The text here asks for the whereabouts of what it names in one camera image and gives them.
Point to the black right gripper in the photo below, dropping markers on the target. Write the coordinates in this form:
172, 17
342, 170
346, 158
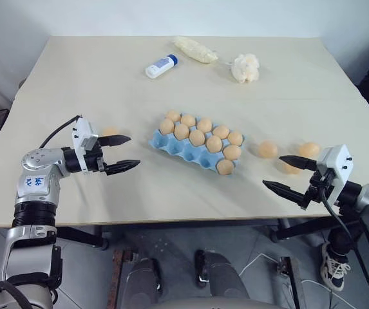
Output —
316, 193

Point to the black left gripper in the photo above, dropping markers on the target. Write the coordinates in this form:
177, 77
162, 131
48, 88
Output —
93, 161

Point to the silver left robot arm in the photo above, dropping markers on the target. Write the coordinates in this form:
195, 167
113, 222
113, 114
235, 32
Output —
36, 161

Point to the light blue egg tray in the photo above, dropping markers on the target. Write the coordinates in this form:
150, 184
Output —
184, 151

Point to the brown egg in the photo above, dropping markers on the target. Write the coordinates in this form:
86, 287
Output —
291, 170
225, 167
167, 126
204, 125
181, 132
221, 131
235, 137
214, 144
232, 152
173, 115
268, 149
197, 137
188, 120
109, 130
309, 148

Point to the black trouser leg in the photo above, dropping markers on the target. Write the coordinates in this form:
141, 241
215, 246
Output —
342, 241

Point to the white bottle with blue cap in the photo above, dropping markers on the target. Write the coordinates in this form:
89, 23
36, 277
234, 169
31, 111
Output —
160, 66

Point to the black and white sneaker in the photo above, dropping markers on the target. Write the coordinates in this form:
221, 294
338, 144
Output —
334, 270

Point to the rusty metal bar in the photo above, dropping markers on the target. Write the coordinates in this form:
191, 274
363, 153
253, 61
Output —
119, 277
295, 283

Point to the white crumpled cloth ball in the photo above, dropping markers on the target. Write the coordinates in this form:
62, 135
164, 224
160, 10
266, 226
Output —
245, 68

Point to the clear bag of white filling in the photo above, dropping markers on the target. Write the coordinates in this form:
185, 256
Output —
195, 50

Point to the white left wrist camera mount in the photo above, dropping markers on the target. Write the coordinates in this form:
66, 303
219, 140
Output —
81, 132

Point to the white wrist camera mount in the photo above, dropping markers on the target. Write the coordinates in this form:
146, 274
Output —
335, 161
81, 132

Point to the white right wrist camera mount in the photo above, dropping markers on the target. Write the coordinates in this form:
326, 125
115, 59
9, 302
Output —
335, 161

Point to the black table leg frame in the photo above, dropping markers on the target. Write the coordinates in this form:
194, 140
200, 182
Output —
297, 230
81, 236

